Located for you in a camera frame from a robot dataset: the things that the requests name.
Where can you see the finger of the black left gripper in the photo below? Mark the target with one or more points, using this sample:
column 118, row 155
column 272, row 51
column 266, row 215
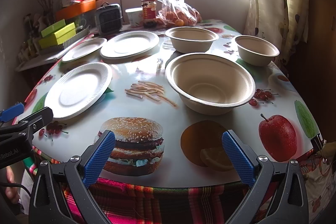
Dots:
column 36, row 121

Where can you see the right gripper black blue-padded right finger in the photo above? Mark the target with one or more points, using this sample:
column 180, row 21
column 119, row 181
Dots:
column 277, row 192

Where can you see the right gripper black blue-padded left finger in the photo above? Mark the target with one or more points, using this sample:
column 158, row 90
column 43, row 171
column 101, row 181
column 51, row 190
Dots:
column 48, row 203

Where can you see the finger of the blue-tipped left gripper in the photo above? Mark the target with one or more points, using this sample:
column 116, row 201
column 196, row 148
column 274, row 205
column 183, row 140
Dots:
column 11, row 112

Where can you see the near white paper plate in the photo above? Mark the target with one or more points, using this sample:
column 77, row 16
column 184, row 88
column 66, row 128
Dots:
column 78, row 90

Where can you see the white paper plate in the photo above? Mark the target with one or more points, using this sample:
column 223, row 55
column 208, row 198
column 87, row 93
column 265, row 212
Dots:
column 78, row 90
column 129, row 44

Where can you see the black binder clip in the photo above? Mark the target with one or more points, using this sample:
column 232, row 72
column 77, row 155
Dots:
column 318, row 144

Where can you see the plaid pink tablecloth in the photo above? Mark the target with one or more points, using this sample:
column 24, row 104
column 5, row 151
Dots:
column 128, row 203

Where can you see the green box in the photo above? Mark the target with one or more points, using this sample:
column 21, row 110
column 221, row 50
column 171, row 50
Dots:
column 57, row 34

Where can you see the far left paper plate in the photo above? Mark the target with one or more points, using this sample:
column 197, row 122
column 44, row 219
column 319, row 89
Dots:
column 85, row 48

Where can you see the orange box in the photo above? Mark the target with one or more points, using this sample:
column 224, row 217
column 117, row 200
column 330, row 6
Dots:
column 75, row 10

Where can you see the middle white paper plate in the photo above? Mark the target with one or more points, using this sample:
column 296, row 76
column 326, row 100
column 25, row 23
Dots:
column 129, row 44

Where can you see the small grey heater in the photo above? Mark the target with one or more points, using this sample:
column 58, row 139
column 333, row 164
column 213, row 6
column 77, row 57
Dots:
column 108, row 18

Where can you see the food print table mat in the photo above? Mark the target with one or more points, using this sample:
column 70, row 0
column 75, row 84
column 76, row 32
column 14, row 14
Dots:
column 160, row 142

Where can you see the white paper cup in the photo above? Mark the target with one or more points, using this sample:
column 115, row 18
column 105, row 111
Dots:
column 135, row 16

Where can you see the large near beige bowl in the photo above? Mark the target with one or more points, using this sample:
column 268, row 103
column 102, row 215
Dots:
column 210, row 84

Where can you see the small right beige bowl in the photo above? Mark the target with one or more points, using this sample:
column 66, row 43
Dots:
column 256, row 51

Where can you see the red label jar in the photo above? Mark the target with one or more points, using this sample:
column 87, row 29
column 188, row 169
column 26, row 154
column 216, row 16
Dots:
column 149, row 13

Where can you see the far middle beige bowl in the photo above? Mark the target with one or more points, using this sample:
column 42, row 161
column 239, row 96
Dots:
column 191, row 39

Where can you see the plastic bag of oranges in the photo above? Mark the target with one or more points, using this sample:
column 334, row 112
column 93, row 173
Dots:
column 176, row 13

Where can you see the patterned beige curtain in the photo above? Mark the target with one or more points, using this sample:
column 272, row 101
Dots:
column 284, row 23

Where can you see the grey wire tray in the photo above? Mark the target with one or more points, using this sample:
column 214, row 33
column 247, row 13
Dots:
column 83, row 33

